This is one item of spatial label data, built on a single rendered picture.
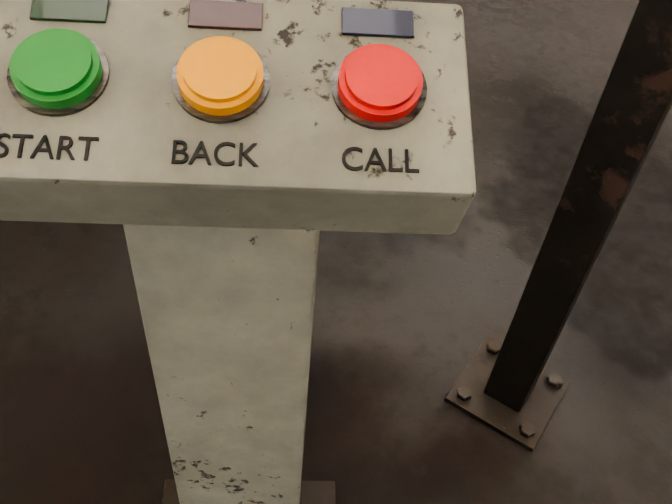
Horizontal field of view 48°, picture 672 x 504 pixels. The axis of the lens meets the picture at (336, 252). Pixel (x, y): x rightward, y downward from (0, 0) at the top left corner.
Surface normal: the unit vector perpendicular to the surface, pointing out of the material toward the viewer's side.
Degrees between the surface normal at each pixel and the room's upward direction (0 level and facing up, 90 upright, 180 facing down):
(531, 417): 0
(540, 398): 0
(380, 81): 20
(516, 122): 0
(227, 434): 90
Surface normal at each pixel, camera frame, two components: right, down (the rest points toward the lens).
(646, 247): 0.07, -0.67
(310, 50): 0.07, -0.37
